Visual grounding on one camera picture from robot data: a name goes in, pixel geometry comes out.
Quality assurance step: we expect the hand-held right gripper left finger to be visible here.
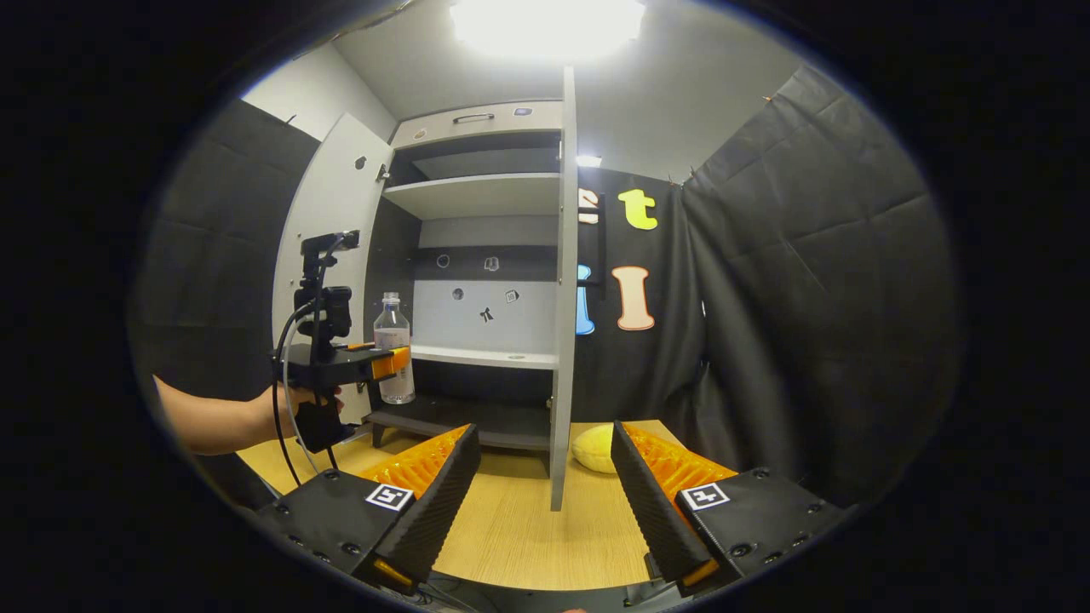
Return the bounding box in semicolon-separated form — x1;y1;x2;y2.
255;424;482;595

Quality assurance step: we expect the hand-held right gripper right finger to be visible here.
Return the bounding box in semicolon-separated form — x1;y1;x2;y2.
611;420;852;597

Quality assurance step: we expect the clear plastic bottle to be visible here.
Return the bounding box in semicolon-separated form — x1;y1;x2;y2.
374;292;416;405

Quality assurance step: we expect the grey cabinet door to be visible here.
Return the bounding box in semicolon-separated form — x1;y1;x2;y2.
549;66;607;512
272;112;395;427

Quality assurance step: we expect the grey cabinet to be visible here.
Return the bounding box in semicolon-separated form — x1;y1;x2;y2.
366;100;567;452

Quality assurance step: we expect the yellow round sponge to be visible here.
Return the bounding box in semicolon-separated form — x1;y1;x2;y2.
571;423;616;474

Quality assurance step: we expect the black backdrop cloth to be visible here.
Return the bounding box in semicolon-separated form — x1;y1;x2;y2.
128;66;967;512

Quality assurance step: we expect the large ceiling light panel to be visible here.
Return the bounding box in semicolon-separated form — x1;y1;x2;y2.
450;0;648;59

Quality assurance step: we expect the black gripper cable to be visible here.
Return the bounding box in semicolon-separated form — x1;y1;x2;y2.
271;298;341;488

